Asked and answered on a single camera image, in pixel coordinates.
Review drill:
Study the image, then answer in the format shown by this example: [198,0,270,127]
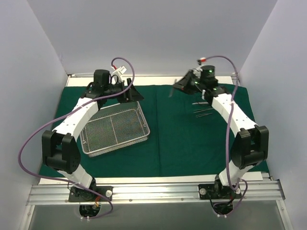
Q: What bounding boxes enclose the steel tweezers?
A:
[196,113,212,118]
[193,108,213,113]

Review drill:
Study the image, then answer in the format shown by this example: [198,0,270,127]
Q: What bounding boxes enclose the metal mesh tray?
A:
[80,102,150,157]

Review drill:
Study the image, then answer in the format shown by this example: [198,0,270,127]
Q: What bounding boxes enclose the green surgical cloth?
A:
[38,83,269,178]

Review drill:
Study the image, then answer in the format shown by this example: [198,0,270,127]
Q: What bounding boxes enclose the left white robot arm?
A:
[42,69,143,201]

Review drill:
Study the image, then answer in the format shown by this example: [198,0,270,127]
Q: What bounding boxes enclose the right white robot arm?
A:
[173,65,269,198]

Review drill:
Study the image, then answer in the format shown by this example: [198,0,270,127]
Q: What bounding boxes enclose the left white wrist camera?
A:
[111,65,127,82]

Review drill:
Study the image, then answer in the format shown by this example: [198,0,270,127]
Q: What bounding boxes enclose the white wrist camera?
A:
[196,57,207,71]
[111,65,127,82]

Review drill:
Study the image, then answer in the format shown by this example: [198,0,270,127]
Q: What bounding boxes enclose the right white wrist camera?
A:
[196,57,207,71]

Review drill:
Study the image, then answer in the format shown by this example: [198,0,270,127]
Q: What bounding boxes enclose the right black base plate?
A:
[198,184,242,200]

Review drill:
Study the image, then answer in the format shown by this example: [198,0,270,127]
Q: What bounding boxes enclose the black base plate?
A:
[68,185,113,202]
[198,184,242,200]

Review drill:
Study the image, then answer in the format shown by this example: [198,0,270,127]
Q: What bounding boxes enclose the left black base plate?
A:
[68,185,113,202]

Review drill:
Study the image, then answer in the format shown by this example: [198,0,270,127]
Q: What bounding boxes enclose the aluminium frame rail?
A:
[26,180,285,205]

